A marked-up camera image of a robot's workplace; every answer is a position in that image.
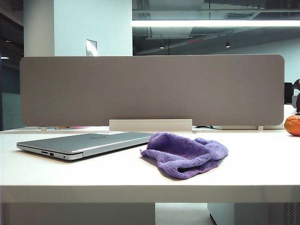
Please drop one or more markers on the black monitor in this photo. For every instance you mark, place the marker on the black monitor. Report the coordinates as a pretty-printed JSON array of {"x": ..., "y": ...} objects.
[{"x": 288, "y": 92}]

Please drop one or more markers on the silver closed laptop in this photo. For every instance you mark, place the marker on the silver closed laptop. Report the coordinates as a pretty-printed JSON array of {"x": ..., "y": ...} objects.
[{"x": 70, "y": 145}]

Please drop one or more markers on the orange tangerine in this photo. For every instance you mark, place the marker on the orange tangerine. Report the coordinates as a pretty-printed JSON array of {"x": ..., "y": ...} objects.
[{"x": 293, "y": 125}]

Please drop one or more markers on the framed wall poster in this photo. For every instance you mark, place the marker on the framed wall poster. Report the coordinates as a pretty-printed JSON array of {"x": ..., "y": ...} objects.
[{"x": 91, "y": 48}]

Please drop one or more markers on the black ceiling spotlight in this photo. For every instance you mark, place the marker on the black ceiling spotlight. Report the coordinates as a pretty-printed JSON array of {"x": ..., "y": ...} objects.
[{"x": 227, "y": 44}]

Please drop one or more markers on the grey fabric desk divider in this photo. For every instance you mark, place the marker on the grey fabric desk divider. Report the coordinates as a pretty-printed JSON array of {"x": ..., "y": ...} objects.
[{"x": 70, "y": 93}]

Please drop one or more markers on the purple microfibre rag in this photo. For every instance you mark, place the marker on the purple microfibre rag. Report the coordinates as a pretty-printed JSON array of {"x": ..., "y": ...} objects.
[{"x": 182, "y": 152}]

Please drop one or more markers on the pink paper sheet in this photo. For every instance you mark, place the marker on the pink paper sheet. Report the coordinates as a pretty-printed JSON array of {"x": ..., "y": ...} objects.
[{"x": 70, "y": 127}]

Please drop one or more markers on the dark maroon figure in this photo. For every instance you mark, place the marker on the dark maroon figure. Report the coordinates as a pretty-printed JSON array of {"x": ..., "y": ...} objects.
[{"x": 297, "y": 98}]

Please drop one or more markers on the grey perforated cabinet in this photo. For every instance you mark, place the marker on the grey perforated cabinet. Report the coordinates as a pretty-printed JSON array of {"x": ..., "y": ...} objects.
[{"x": 253, "y": 214}]

